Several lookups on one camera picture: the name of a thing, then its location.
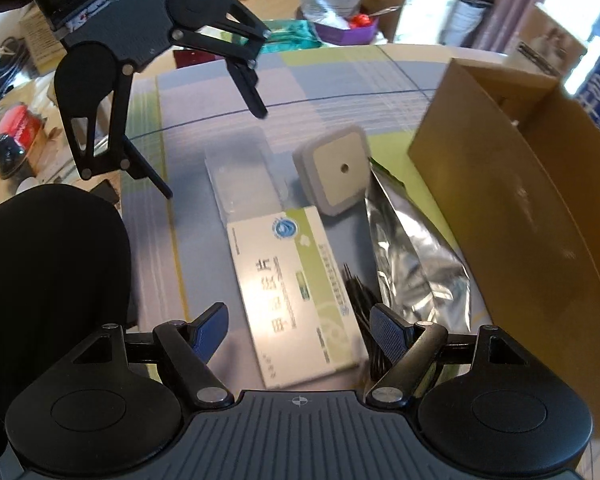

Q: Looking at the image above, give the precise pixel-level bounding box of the white green medicine box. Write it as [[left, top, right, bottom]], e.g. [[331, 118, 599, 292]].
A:
[[226, 206, 368, 389]]

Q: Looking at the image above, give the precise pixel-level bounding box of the silver foil bag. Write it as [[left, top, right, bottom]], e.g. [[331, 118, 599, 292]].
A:
[[364, 159, 470, 334]]

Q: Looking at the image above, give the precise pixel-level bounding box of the red black can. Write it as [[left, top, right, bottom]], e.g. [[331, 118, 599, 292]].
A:
[[0, 102, 44, 180]]

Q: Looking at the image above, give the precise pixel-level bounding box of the checked tablecloth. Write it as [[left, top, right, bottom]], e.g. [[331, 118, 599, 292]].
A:
[[122, 44, 494, 392]]

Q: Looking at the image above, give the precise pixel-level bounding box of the purple bowl with items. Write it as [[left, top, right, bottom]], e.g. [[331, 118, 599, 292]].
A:
[[312, 12, 378, 47]]

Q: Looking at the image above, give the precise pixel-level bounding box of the clear plastic case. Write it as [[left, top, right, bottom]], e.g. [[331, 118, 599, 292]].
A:
[[204, 139, 289, 226]]

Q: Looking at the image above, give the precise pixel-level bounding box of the white square night light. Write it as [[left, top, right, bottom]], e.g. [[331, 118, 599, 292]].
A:
[[292, 125, 370, 217]]

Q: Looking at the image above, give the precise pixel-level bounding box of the brown cardboard box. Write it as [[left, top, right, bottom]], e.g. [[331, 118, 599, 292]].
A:
[[406, 57, 600, 441]]

